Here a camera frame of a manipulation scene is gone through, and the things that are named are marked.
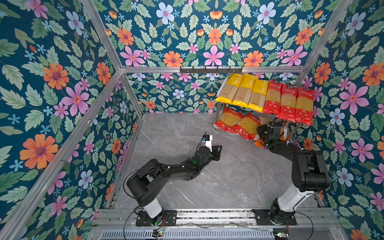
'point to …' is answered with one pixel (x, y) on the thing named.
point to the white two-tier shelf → (285, 125)
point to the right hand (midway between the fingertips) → (258, 124)
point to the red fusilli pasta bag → (248, 126)
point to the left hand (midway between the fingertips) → (224, 144)
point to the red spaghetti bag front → (272, 104)
